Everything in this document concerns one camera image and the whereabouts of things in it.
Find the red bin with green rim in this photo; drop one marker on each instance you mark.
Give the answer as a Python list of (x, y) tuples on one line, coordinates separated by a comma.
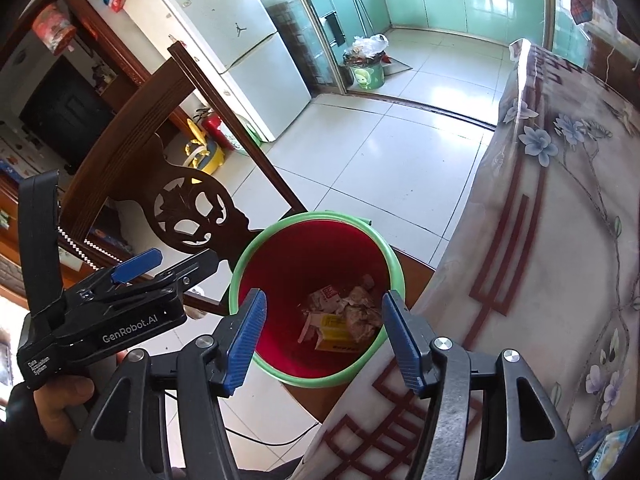
[(300, 260)]

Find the person's left hand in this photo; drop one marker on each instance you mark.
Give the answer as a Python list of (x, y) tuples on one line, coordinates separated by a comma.
[(60, 402)]

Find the blue and white packet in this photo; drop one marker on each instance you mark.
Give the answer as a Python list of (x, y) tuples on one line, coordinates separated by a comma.
[(615, 450)]

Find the crumpled grey paper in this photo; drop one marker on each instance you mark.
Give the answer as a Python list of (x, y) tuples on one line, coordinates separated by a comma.
[(360, 310)]

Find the red fire extinguisher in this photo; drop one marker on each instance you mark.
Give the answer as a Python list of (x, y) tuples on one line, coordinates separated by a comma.
[(217, 130)]

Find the floral tablecloth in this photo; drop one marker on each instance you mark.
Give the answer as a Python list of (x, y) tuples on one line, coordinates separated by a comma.
[(550, 260)]

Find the green kitchen bin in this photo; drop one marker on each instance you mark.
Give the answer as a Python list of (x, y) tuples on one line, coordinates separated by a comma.
[(367, 77)]

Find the yellow cardboard box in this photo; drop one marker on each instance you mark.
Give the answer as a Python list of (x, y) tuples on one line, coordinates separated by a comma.
[(335, 332)]

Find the black television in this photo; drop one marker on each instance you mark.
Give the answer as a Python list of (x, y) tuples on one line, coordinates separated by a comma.
[(65, 115)]

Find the white refrigerator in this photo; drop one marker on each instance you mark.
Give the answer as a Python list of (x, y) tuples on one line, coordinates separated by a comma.
[(240, 75)]

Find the red patterned ornament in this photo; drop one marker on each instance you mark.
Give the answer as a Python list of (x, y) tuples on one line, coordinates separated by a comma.
[(55, 27)]

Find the white wrapper with red print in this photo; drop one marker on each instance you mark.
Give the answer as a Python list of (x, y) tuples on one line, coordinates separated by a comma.
[(322, 300)]

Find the carved dark wooden chair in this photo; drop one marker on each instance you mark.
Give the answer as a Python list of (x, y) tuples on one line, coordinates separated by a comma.
[(130, 135)]

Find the yellow child potty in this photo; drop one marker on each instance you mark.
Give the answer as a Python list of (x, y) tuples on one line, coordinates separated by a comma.
[(205, 157)]

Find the grey floor mat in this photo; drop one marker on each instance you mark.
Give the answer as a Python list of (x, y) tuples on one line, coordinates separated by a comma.
[(397, 64)]

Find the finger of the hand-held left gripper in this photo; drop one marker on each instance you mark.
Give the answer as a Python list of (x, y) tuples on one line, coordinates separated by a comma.
[(192, 270), (137, 265)]

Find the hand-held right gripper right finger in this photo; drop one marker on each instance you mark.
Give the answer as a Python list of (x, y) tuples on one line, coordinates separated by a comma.
[(405, 345)]

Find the teal kitchen cabinets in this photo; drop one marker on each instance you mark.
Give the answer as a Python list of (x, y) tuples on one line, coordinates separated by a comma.
[(450, 5)]

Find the dark cloth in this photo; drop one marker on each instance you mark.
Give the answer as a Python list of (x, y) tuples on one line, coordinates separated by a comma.
[(335, 30)]

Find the glass sliding door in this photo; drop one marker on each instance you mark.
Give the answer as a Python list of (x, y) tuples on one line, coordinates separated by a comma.
[(300, 45)]

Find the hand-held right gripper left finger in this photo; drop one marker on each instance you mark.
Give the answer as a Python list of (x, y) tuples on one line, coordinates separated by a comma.
[(245, 345)]

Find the white plastic bag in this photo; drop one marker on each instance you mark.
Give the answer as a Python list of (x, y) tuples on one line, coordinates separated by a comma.
[(370, 45)]

